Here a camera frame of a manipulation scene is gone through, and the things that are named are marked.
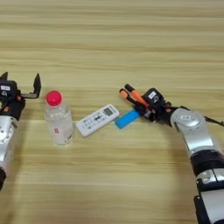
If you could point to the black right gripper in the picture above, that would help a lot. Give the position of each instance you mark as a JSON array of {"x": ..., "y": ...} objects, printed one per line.
[{"x": 162, "y": 113}]

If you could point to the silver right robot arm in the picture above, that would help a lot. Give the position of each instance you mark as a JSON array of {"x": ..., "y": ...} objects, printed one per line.
[{"x": 195, "y": 134}]

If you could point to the labelled black box, gripper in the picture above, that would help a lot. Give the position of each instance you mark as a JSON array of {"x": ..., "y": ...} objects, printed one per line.
[
  {"x": 8, "y": 89},
  {"x": 153, "y": 97}
]

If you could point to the white remote control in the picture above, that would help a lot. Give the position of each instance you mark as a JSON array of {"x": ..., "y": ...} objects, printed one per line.
[{"x": 96, "y": 120}]

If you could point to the clear bottle with red cap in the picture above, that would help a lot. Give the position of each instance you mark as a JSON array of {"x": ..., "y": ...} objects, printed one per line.
[{"x": 59, "y": 122}]

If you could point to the labelled black box, left gripper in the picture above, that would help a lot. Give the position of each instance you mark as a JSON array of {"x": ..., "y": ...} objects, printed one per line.
[{"x": 8, "y": 89}]

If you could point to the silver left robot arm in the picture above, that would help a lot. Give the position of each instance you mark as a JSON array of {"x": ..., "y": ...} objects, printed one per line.
[{"x": 5, "y": 137}]

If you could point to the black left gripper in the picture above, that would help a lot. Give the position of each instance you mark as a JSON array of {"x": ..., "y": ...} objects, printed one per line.
[{"x": 13, "y": 107}]

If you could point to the labelled black box, right gripper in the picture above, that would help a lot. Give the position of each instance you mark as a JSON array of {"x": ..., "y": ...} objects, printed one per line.
[{"x": 153, "y": 97}]

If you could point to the orange and black pliers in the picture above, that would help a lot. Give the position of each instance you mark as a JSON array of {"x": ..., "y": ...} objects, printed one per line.
[{"x": 137, "y": 94}]

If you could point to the blue rectangular block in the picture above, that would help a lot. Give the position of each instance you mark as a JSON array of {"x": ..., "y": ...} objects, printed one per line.
[{"x": 127, "y": 119}]

